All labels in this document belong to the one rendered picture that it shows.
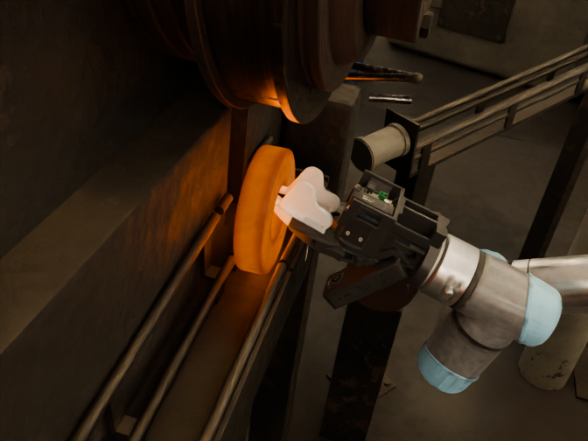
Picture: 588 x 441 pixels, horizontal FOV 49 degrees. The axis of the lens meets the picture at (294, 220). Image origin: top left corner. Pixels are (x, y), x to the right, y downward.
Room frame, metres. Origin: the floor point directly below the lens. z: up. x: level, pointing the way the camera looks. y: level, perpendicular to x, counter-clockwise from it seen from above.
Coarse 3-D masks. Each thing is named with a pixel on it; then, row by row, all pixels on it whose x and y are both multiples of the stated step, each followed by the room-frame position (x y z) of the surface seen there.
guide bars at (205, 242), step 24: (264, 144) 0.76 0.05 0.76; (216, 216) 0.59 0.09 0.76; (168, 288) 0.48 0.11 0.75; (216, 288) 0.54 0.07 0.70; (144, 336) 0.42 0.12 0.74; (192, 336) 0.48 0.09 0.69; (120, 360) 0.39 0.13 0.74; (120, 384) 0.37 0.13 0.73; (168, 384) 0.42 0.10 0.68; (96, 408) 0.34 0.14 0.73; (120, 408) 0.37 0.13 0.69; (144, 408) 0.39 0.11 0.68; (120, 432) 0.36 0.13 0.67; (144, 432) 0.36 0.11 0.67
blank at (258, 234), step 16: (256, 160) 0.63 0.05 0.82; (272, 160) 0.63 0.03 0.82; (288, 160) 0.67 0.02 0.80; (256, 176) 0.61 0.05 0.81; (272, 176) 0.61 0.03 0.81; (288, 176) 0.67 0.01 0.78; (256, 192) 0.59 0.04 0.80; (272, 192) 0.60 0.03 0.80; (240, 208) 0.58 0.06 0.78; (256, 208) 0.58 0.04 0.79; (272, 208) 0.61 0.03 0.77; (240, 224) 0.57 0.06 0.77; (256, 224) 0.57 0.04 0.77; (272, 224) 0.66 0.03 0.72; (240, 240) 0.57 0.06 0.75; (256, 240) 0.57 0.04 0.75; (272, 240) 0.62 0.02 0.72; (240, 256) 0.57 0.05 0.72; (256, 256) 0.57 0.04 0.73; (272, 256) 0.62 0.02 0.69; (256, 272) 0.58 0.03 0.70
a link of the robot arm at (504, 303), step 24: (480, 264) 0.58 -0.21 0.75; (504, 264) 0.59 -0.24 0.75; (480, 288) 0.56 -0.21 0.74; (504, 288) 0.56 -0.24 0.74; (528, 288) 0.57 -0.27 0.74; (552, 288) 0.59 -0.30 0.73; (456, 312) 0.59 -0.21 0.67; (480, 312) 0.55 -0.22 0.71; (504, 312) 0.55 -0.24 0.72; (528, 312) 0.55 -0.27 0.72; (552, 312) 0.55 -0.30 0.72; (480, 336) 0.55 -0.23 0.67; (504, 336) 0.55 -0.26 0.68; (528, 336) 0.54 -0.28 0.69
